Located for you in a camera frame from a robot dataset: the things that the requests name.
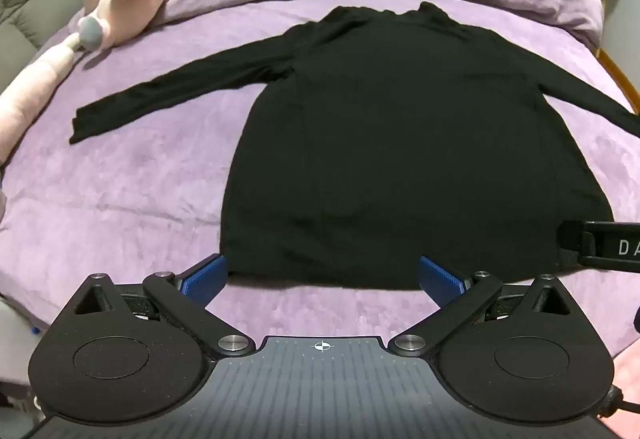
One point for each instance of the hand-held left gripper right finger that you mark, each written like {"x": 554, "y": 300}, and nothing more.
{"x": 440, "y": 281}

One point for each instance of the black long-sleeve shirt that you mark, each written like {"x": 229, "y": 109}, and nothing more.
{"x": 400, "y": 144}

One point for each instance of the long pink plush toy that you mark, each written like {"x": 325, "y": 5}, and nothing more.
{"x": 30, "y": 89}

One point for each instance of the wooden bed frame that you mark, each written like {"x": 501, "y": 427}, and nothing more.
{"x": 622, "y": 79}

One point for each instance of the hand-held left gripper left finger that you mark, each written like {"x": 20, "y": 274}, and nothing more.
{"x": 202, "y": 280}

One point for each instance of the purple bed sheet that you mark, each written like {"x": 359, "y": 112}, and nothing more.
{"x": 140, "y": 199}

